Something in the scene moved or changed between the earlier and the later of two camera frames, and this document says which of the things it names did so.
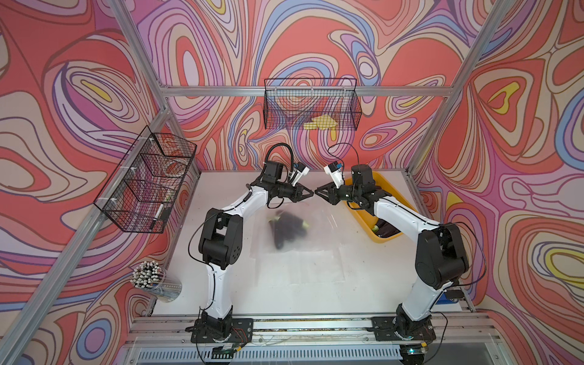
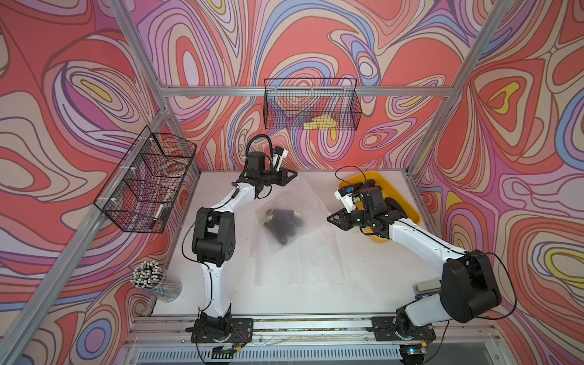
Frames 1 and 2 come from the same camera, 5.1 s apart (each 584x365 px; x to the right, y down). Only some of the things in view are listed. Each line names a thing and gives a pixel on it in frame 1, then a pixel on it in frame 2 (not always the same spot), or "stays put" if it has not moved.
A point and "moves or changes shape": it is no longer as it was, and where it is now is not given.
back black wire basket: x=312 y=103 stays put
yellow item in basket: x=322 y=122 stays put
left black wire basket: x=139 y=195 stays put
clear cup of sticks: x=153 y=277 stays put
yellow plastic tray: x=366 y=218 stays put
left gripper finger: x=298 y=193 -> x=286 y=176
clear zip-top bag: x=304 y=226 moves or changes shape
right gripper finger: x=333 y=197 -> x=341 y=219
